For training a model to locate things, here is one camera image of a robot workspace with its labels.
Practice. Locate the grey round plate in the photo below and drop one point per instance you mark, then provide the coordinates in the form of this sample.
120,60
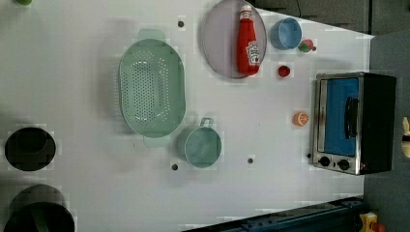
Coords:
219,35

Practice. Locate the large strawberry toy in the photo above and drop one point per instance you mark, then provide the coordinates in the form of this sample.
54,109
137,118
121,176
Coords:
306,45

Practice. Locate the green cup with handle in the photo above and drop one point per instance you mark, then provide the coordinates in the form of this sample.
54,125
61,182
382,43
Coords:
199,145

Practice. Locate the black and green cylinder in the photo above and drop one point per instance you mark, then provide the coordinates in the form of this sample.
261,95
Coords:
40,208

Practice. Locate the black toaster oven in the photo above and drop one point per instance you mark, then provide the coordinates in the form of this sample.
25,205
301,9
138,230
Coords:
354,121

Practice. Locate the red ketchup bottle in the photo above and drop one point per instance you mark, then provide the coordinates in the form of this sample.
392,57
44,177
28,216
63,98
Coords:
248,55

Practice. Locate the plush peeled banana toy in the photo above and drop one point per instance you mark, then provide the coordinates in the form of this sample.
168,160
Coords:
405,140

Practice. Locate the green perforated colander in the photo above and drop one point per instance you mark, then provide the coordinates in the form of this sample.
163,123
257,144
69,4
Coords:
152,88

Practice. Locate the blue metal frame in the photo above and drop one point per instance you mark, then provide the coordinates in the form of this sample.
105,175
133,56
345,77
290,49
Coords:
335,216

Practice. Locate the small red strawberry toy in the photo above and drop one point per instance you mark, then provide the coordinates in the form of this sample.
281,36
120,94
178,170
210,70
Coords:
283,71

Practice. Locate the orange slice toy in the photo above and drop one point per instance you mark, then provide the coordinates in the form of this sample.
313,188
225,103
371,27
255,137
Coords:
300,119

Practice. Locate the blue bowl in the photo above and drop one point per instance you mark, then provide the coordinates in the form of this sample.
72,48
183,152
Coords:
286,34

